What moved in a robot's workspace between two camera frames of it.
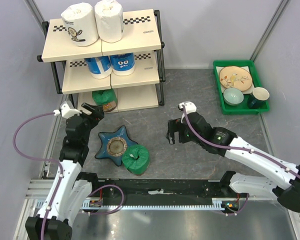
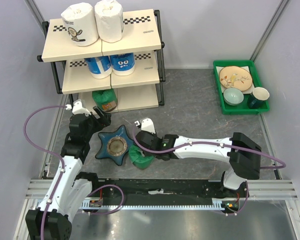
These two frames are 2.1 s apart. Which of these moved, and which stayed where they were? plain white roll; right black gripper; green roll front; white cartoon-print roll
Moved: green roll front; right black gripper
Stayed: plain white roll; white cartoon-print roll
